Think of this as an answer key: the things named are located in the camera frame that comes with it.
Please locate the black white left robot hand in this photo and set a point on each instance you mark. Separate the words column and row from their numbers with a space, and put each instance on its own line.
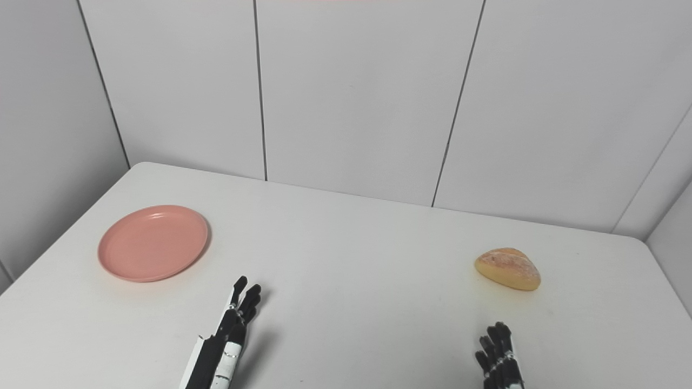
column 224, row 351

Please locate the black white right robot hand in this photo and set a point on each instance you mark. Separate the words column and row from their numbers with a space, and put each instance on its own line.
column 500, row 362

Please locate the golden brown bread roll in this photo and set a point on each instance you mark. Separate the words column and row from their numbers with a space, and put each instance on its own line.
column 508, row 269

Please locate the pink round plate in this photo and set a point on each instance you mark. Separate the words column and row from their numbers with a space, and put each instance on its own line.
column 154, row 243

